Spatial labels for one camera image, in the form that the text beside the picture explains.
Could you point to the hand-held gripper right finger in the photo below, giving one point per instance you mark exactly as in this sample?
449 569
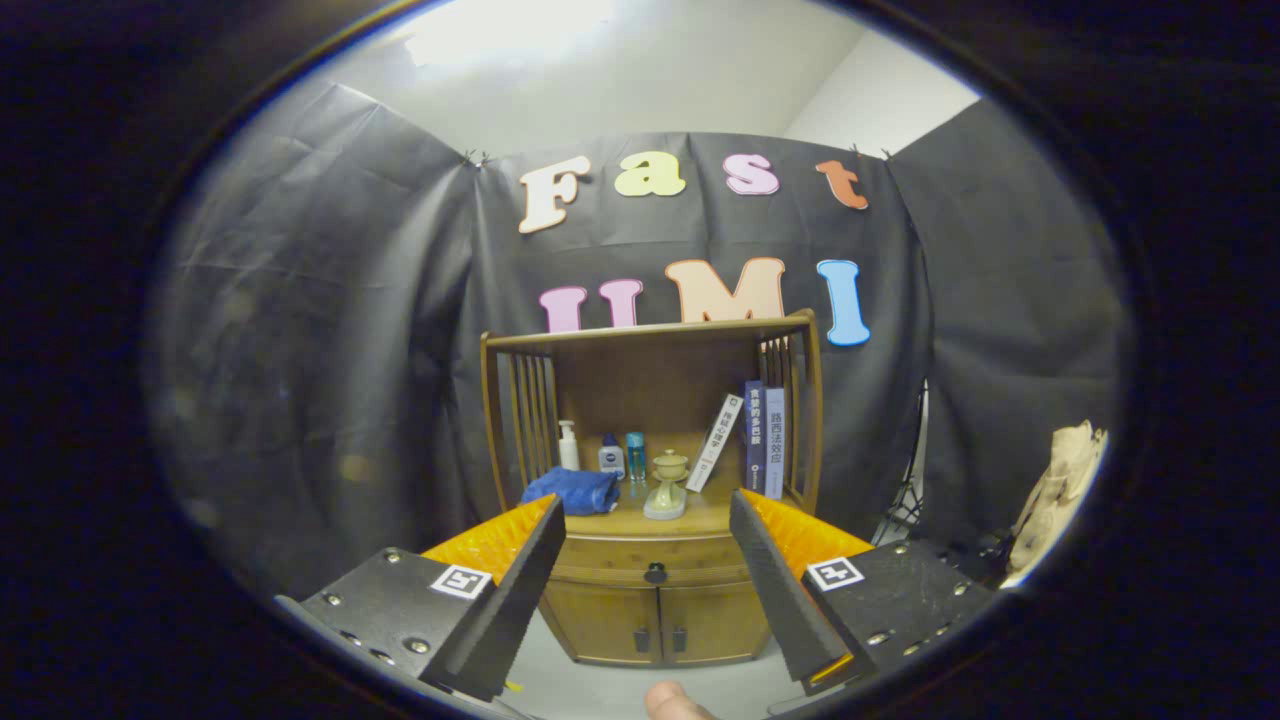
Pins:
775 600

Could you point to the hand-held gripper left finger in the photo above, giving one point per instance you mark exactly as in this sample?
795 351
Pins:
510 610

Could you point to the wooden drawer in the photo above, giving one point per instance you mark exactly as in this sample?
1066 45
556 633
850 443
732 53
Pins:
610 560

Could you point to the pale green brush white base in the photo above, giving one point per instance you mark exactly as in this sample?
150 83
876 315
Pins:
665 505

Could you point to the wooden cabinet door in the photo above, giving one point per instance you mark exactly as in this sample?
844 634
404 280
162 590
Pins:
605 620
715 620

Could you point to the wooden countertop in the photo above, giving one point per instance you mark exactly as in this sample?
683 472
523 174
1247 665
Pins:
710 515

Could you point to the wooden cabinet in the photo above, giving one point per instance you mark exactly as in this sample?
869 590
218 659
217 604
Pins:
650 380

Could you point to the blue folded towel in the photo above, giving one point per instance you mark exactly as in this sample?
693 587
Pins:
570 490

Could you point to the pale blue book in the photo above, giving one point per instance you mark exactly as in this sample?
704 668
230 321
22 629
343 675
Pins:
775 445

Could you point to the black tripod stand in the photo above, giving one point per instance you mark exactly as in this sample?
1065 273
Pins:
905 510

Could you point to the dark blue book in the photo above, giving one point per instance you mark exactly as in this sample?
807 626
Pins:
754 440

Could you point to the white pump bottle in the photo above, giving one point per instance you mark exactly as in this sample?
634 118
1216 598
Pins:
569 455

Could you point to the white book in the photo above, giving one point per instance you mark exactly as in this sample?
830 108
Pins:
715 440

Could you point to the beige lidded tea cup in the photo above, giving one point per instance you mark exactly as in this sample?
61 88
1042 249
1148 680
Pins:
671 463

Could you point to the white bottle with blue cap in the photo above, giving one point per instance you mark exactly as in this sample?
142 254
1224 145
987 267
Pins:
611 460

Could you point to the clear blue bottle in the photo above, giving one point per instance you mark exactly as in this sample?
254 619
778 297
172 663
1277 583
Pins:
636 458

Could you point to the beige cloth bag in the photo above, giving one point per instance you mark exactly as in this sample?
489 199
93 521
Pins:
1060 490

